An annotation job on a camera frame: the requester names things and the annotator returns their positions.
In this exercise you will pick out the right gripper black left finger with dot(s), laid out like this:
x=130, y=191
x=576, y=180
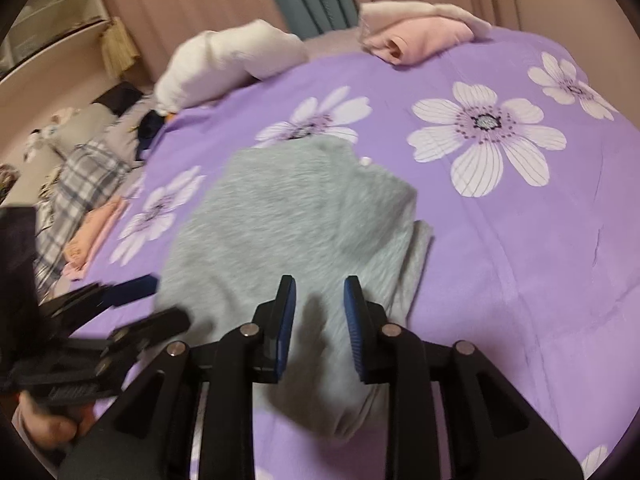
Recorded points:
x=253, y=353

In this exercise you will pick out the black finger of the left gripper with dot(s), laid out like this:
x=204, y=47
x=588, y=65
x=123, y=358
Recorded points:
x=92, y=299
x=123, y=345

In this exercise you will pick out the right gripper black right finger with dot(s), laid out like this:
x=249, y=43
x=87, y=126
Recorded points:
x=387, y=354

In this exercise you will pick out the grey garment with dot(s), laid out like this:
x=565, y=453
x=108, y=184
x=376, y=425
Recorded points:
x=310, y=209

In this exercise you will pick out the person's left hand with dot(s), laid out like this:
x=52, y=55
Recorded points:
x=48, y=431

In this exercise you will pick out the orange pink folded cloth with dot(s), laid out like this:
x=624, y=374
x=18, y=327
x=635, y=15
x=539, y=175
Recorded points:
x=88, y=239

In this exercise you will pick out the plaid grey pillow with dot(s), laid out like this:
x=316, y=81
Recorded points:
x=89, y=177

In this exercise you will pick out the white stuffed toy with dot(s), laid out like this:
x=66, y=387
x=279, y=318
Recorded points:
x=48, y=136

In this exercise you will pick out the dark navy cloth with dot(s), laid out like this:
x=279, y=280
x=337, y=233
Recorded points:
x=147, y=130

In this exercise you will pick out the purple floral bed sheet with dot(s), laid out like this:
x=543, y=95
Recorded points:
x=529, y=181

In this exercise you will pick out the beige tassel curtain tie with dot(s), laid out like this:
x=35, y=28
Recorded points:
x=119, y=52

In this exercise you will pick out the white rolled towel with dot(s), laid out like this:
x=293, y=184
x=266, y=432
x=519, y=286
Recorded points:
x=211, y=64

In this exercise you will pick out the pink folded garment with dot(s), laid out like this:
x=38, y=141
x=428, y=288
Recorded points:
x=411, y=42

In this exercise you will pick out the cream folded garment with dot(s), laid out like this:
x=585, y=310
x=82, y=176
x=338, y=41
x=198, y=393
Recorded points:
x=374, y=17

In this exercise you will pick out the white wall shelf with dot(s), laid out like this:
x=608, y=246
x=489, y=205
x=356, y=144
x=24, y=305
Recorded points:
x=42, y=23

